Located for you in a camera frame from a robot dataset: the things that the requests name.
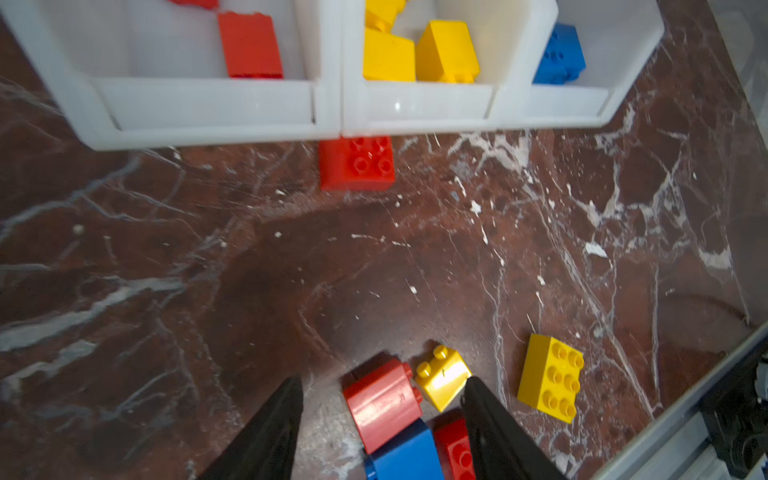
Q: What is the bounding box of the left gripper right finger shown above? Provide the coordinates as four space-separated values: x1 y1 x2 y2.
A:
461 376 566 480

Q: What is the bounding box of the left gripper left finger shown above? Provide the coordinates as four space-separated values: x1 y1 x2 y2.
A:
200 376 303 480

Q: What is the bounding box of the long red lego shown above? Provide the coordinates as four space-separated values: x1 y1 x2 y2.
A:
170 0 220 10
434 418 476 480

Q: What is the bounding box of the long yellow lego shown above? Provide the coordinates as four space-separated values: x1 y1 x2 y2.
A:
517 334 585 424

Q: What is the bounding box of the blue lego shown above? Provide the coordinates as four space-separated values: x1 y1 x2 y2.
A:
364 419 444 480
533 23 586 85

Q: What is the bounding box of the small yellow lego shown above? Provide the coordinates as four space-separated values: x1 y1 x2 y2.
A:
415 344 472 412

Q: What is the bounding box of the red lego square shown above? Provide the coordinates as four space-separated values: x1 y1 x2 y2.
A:
343 358 423 454

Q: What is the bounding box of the small red lego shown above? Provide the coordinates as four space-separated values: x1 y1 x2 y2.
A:
217 12 284 79

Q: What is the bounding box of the white three-compartment sorting bin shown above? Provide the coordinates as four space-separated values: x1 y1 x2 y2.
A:
1 1 665 150

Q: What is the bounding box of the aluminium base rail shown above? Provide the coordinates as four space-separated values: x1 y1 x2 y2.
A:
596 325 767 479

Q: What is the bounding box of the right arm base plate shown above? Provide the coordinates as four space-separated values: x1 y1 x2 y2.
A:
700 353 767 479

